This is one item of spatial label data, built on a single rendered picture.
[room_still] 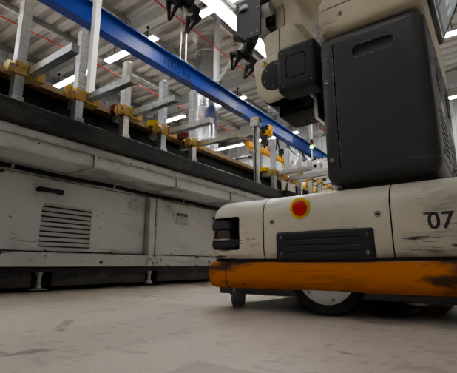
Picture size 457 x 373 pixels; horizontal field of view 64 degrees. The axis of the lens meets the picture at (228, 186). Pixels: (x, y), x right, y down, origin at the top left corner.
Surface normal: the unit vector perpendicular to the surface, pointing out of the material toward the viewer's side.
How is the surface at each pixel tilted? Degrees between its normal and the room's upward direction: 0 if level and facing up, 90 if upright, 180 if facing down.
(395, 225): 90
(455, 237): 90
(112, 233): 90
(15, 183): 90
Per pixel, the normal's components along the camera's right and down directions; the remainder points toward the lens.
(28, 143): 0.81, -0.12
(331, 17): -0.58, -0.17
